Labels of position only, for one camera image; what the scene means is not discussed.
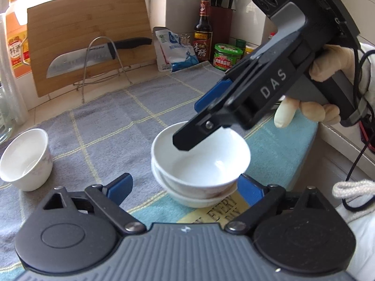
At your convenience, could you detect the metal wire rack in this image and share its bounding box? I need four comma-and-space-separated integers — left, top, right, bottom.
73, 36, 133, 104

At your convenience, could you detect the white deep bowl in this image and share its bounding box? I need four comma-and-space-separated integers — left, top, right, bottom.
0, 128, 53, 192

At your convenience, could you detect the green-lid sauce jar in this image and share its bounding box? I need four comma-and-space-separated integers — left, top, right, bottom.
213, 43, 244, 72

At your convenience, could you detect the dark vinegar bottle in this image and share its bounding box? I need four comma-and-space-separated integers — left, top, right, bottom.
193, 0, 213, 64

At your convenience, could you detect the red black object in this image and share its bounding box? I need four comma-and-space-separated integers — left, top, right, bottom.
359, 113, 375, 153

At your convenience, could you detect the brown knife block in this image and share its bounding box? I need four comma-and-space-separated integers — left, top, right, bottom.
209, 5, 235, 40

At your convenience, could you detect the black cable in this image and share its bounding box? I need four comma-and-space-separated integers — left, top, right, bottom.
342, 0, 375, 212

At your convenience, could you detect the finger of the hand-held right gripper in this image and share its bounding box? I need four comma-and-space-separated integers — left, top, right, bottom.
172, 109, 229, 153
195, 78, 235, 113

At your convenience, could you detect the grey checked towel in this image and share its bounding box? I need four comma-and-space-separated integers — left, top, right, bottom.
0, 61, 320, 232

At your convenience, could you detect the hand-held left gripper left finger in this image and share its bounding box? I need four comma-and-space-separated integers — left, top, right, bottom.
42, 173, 147, 235

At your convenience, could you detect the person's white clothing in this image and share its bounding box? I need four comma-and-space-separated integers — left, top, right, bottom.
335, 202, 375, 281

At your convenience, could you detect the person's right hand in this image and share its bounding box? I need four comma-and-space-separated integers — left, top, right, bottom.
274, 44, 364, 129

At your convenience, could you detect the santoku knife black handle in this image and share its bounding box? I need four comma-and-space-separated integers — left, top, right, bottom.
46, 37, 153, 79

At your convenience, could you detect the bamboo cutting board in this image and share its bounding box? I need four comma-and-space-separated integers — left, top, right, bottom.
27, 0, 156, 98

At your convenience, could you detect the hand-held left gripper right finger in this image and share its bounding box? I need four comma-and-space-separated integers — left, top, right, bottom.
225, 174, 327, 233

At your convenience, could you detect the white flared bowl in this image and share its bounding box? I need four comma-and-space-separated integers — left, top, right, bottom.
150, 121, 251, 200
152, 164, 238, 209

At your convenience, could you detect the white blue salt bag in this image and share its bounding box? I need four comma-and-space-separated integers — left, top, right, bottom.
153, 26, 200, 72

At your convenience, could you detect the white drawstring cord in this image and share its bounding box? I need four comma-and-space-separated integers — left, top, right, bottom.
332, 180, 375, 206

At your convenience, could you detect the clear plastic container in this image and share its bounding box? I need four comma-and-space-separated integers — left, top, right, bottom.
0, 13, 29, 123

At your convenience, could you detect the clear glass jar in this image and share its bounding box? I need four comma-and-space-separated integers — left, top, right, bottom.
0, 86, 17, 145

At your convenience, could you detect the orange oil jug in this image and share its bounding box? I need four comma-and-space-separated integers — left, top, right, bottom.
6, 0, 32, 79

